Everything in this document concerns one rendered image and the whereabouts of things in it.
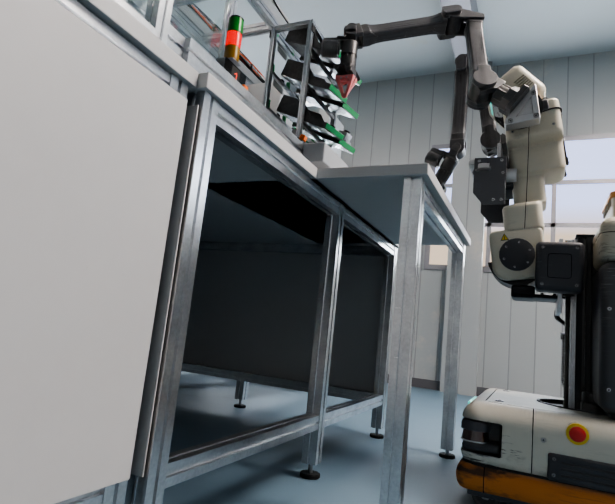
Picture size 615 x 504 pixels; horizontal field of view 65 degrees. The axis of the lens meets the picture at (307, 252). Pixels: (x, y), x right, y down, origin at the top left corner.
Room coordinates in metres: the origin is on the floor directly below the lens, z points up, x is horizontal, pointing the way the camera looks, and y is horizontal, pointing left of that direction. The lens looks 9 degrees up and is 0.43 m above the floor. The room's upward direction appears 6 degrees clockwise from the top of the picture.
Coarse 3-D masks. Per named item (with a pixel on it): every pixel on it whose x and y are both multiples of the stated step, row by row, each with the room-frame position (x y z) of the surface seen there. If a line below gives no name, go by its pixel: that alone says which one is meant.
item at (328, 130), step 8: (288, 96) 1.85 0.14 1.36; (280, 104) 1.88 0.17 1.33; (288, 104) 1.85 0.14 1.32; (296, 104) 1.83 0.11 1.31; (280, 112) 1.88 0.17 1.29; (288, 112) 1.85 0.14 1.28; (296, 112) 1.83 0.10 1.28; (312, 112) 1.94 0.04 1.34; (296, 120) 1.88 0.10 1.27; (304, 120) 1.80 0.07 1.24; (312, 120) 1.78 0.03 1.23; (320, 120) 1.76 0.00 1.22; (312, 128) 1.89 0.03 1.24; (320, 128) 1.79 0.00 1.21; (328, 128) 1.76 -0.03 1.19; (336, 136) 1.81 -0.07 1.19
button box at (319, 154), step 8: (304, 144) 1.34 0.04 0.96; (312, 144) 1.33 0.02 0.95; (320, 144) 1.32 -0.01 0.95; (304, 152) 1.34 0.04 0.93; (312, 152) 1.33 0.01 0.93; (320, 152) 1.32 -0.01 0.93; (328, 152) 1.34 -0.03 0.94; (312, 160) 1.32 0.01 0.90; (320, 160) 1.31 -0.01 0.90; (328, 160) 1.34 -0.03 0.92; (336, 160) 1.40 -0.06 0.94
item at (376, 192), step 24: (336, 168) 1.23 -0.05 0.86; (360, 168) 1.20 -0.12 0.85; (384, 168) 1.17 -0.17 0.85; (408, 168) 1.15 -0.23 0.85; (336, 192) 1.37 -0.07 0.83; (360, 192) 1.34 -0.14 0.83; (384, 192) 1.32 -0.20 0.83; (432, 192) 1.27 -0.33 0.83; (288, 216) 1.75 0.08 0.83; (384, 216) 1.60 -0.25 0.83; (456, 216) 1.56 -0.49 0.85; (432, 240) 1.91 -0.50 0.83
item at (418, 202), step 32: (416, 192) 1.15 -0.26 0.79; (416, 224) 1.15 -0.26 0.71; (448, 224) 1.55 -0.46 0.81; (416, 256) 1.15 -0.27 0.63; (416, 288) 1.17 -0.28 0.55; (448, 320) 1.91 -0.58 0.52; (448, 352) 1.90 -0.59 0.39; (448, 384) 1.90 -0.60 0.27; (448, 416) 1.90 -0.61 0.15; (384, 448) 1.17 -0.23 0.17; (448, 448) 1.89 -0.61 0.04; (384, 480) 1.16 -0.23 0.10
